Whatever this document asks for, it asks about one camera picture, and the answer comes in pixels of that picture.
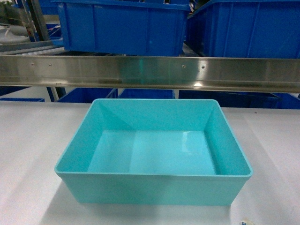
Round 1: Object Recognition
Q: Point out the stainless steel shelf rail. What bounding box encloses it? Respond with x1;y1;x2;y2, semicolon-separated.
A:
0;55;300;93

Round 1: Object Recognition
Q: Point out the blue bin upper right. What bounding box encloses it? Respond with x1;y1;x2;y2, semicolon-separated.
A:
186;0;300;59

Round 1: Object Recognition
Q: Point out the teal plastic bin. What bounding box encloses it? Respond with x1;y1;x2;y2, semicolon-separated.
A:
54;99;253;206

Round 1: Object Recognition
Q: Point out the blue bin upper left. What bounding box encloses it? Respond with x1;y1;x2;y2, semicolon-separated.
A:
55;0;190;56

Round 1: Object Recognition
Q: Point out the blue bin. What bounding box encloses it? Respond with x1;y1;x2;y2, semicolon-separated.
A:
55;0;190;56
186;0;300;59

